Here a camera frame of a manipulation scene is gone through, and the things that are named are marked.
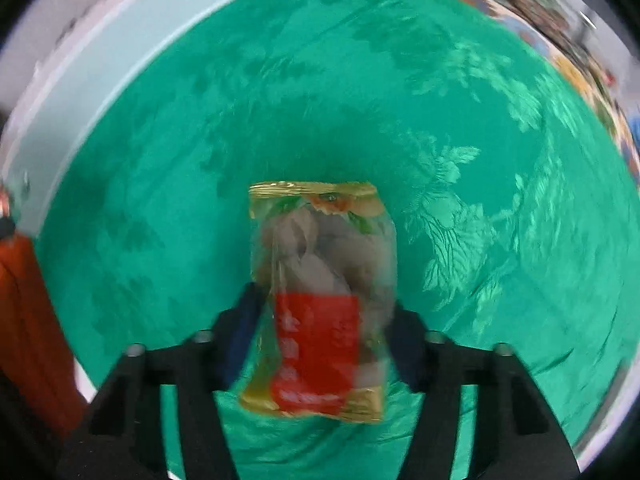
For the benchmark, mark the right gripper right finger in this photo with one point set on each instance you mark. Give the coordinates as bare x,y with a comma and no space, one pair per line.
516,434

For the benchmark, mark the white cardboard box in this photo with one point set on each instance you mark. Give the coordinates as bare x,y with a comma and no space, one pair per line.
76,84

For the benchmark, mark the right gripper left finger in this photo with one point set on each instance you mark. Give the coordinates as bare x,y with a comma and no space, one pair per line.
121,435

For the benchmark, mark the gold red chestnut bag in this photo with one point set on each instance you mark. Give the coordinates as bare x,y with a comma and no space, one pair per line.
325,256

